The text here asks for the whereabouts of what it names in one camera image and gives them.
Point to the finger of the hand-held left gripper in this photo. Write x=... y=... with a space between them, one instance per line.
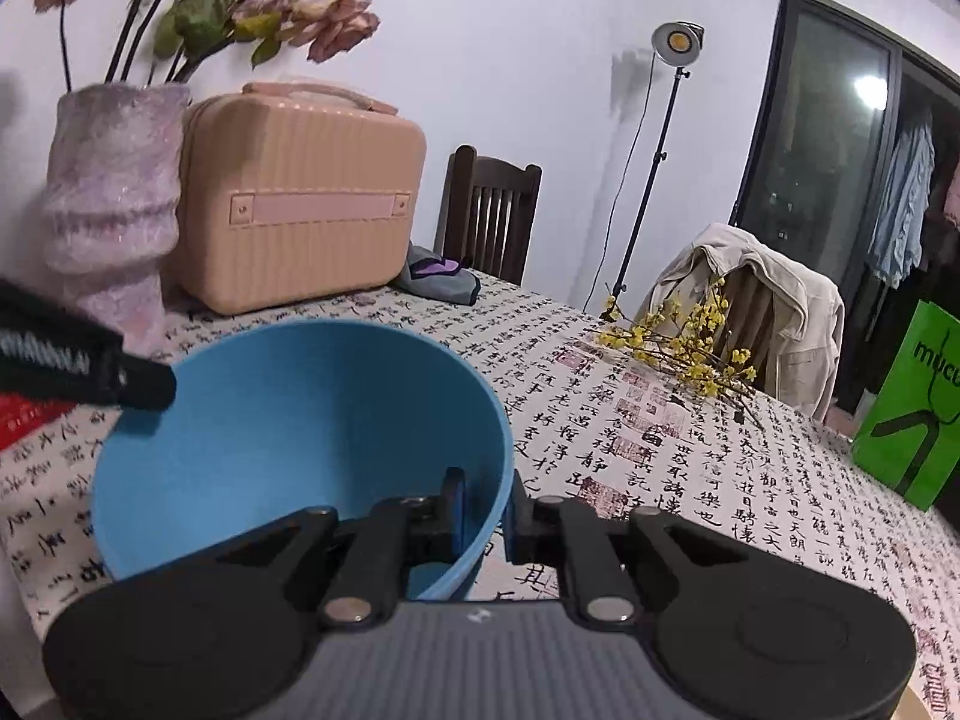
x=146 y=386

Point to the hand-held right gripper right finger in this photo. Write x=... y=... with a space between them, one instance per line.
x=515 y=517

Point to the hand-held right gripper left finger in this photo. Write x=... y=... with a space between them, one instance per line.
x=454 y=517

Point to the blue bowl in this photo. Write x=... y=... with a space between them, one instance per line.
x=300 y=427

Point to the red flat box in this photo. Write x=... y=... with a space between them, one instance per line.
x=34 y=424

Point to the calligraphy print tablecloth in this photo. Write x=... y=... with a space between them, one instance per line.
x=675 y=465

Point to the mottled lilac vase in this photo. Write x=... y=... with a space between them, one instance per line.
x=112 y=187

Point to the grey and purple cloth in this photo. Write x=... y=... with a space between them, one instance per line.
x=439 y=281

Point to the yellow flower branch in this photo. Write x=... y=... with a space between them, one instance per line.
x=697 y=360

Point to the tan hard case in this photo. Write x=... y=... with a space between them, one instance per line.
x=300 y=165

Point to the brown slatted chair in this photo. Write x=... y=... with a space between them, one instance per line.
x=746 y=315

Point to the dark wooden chair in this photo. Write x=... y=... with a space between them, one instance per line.
x=487 y=210

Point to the beige jacket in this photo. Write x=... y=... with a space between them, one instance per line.
x=806 y=322

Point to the pink artificial flowers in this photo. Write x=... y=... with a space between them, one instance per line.
x=315 y=15

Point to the green paper bag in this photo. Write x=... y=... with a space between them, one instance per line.
x=911 y=412

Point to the hanging denim shirt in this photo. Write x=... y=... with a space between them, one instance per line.
x=904 y=202

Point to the studio lamp on stand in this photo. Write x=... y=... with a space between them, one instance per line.
x=675 y=41

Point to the hanging pink garment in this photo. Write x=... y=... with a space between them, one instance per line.
x=954 y=195

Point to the black sliding door frame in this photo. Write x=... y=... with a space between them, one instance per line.
x=825 y=127

